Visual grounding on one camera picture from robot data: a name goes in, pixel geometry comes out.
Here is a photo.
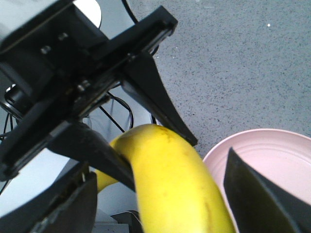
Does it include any pink plate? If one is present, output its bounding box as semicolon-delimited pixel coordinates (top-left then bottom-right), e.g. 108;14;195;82
204;129;311;232

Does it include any yellow banana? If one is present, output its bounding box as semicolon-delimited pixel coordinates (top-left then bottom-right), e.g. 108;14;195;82
110;124;235;233

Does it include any black cable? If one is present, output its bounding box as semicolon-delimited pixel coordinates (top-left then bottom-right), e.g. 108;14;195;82
98;92;134;133
121;0;139;24

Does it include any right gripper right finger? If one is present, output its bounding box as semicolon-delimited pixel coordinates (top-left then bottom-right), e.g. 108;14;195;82
224;148;311;233

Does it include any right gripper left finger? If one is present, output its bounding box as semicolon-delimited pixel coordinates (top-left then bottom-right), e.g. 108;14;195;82
0;165;97;233

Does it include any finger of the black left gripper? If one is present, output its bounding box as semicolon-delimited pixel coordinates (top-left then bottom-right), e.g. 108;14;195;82
122;53;197;146
48;121;135;191

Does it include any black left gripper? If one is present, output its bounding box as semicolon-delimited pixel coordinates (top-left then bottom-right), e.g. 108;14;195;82
0;0;177;181

